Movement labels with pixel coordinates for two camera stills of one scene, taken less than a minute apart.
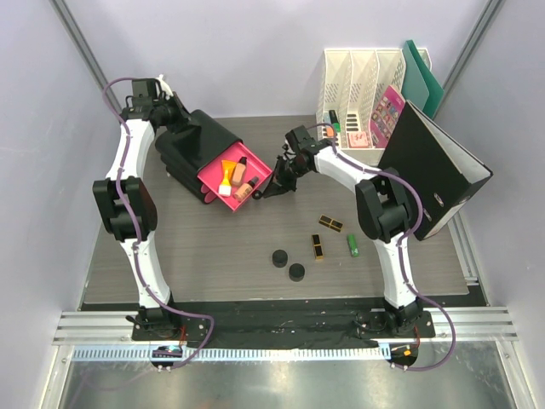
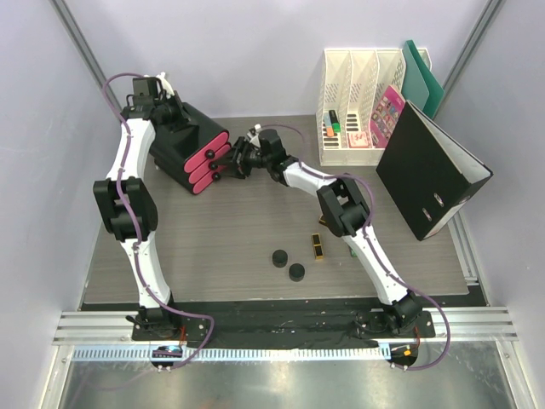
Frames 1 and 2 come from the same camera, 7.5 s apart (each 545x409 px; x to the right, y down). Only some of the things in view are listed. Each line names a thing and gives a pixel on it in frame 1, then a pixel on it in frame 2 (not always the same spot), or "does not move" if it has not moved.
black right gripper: (274, 188) -> (239, 169)
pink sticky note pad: (358, 140) does not move
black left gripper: (181, 118) does not move
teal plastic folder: (420, 87) does not move
